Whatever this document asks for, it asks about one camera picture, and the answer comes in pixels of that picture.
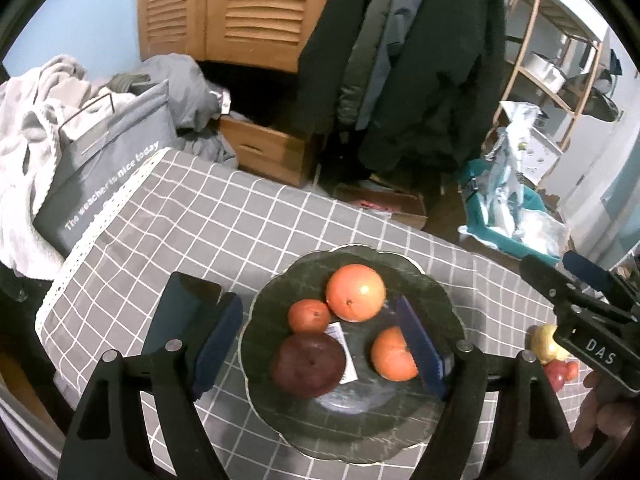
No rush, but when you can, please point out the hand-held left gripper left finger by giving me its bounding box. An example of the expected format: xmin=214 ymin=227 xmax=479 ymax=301
xmin=57 ymin=291 xmax=245 ymax=480

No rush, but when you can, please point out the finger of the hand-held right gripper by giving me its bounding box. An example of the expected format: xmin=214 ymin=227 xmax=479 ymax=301
xmin=519 ymin=254 xmax=581 ymax=311
xmin=561 ymin=251 xmax=640 ymax=318

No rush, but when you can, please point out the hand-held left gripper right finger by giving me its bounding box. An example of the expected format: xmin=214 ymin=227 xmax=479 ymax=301
xmin=397 ymin=295 xmax=585 ymax=480

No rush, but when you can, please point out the large orange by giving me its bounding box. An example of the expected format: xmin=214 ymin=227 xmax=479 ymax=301
xmin=370 ymin=326 xmax=420 ymax=382
xmin=326 ymin=263 xmax=387 ymax=323

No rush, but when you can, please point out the red apple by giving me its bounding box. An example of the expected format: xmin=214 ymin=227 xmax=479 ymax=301
xmin=271 ymin=332 xmax=347 ymax=399
xmin=544 ymin=360 xmax=580 ymax=390

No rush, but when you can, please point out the yellow pear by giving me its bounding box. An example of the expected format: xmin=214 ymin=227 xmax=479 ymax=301
xmin=530 ymin=324 xmax=568 ymax=365

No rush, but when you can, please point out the dark green scalloped plate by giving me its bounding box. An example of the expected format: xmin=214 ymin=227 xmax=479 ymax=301
xmin=237 ymin=244 xmax=466 ymax=463

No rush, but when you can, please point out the small tangerine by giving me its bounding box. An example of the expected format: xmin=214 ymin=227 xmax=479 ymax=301
xmin=288 ymin=299 xmax=332 ymax=335

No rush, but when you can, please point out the person's right hand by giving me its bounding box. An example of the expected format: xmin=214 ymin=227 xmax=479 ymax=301
xmin=570 ymin=367 xmax=640 ymax=453

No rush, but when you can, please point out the clear plastic bag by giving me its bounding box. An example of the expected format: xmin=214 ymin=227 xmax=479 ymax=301
xmin=515 ymin=207 xmax=571 ymax=261

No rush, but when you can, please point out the teal plastic basket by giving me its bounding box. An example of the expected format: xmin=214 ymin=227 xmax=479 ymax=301
xmin=459 ymin=159 xmax=563 ymax=268

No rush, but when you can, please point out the black smartphone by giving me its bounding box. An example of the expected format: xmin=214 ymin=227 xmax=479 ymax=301
xmin=141 ymin=272 xmax=223 ymax=358

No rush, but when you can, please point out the white door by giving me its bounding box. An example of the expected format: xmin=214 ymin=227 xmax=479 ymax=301
xmin=542 ymin=25 xmax=640 ymax=271

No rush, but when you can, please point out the white rice bag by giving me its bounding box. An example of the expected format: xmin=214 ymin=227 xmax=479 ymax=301
xmin=482 ymin=101 xmax=538 ymax=233

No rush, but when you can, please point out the white plastic crate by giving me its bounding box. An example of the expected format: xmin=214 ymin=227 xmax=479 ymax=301
xmin=517 ymin=125 xmax=563 ymax=186

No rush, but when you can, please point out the small flat cardboard box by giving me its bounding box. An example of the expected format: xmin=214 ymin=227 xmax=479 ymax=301
xmin=334 ymin=182 xmax=428 ymax=228

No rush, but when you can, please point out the bamboo garment shelf rack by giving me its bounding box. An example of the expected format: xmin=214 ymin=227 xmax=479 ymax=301
xmin=492 ymin=0 xmax=606 ymax=156

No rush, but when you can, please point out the grey hanging bag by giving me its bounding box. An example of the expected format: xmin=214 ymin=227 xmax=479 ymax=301
xmin=580 ymin=72 xmax=623 ymax=123

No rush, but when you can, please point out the white cooking pot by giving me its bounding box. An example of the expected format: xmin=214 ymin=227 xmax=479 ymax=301
xmin=525 ymin=51 xmax=571 ymax=93

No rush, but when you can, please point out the wooden drawer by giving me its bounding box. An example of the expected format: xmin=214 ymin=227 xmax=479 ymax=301
xmin=219 ymin=115 xmax=321 ymax=187

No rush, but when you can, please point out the black hooded coat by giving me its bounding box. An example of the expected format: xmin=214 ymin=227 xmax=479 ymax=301
xmin=357 ymin=0 xmax=508 ymax=173

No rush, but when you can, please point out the grey fabric storage basket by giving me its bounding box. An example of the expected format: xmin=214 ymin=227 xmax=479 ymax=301
xmin=34 ymin=79 xmax=178 ymax=256

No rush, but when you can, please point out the grey clothes pile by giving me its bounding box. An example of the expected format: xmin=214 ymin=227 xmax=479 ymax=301
xmin=107 ymin=54 xmax=238 ymax=163

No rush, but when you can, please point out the white storage box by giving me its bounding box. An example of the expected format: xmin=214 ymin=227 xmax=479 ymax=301
xmin=540 ymin=0 xmax=608 ymax=43

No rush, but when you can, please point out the olive jacket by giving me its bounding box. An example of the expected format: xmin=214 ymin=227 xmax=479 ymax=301
xmin=337 ymin=0 xmax=401 ymax=126

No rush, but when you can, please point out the white fluffy robe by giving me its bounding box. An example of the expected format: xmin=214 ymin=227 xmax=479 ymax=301
xmin=0 ymin=55 xmax=106 ymax=278

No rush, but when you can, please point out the grey-blue jacket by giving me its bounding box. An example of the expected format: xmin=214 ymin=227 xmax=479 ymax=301
xmin=372 ymin=0 xmax=416 ymax=111

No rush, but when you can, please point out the black plain coat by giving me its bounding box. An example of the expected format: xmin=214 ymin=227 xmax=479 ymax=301
xmin=297 ymin=0 xmax=386 ymax=133

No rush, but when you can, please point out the wooden louvered wardrobe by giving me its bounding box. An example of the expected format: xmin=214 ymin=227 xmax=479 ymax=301
xmin=136 ymin=0 xmax=351 ymax=73

